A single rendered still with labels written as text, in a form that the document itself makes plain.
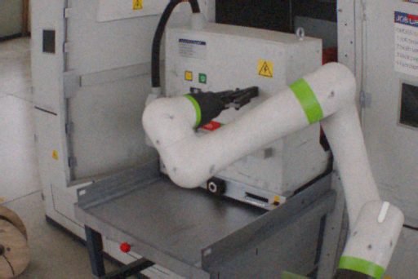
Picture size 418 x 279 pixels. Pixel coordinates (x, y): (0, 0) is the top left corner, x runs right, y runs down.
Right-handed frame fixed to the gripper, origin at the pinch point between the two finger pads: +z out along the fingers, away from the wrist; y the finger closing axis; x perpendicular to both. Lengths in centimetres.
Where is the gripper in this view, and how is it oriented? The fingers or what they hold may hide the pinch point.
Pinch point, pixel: (249, 93)
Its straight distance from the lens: 169.3
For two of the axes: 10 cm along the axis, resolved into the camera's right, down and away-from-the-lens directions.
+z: 6.6, -2.5, 7.1
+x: 0.0, -9.5, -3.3
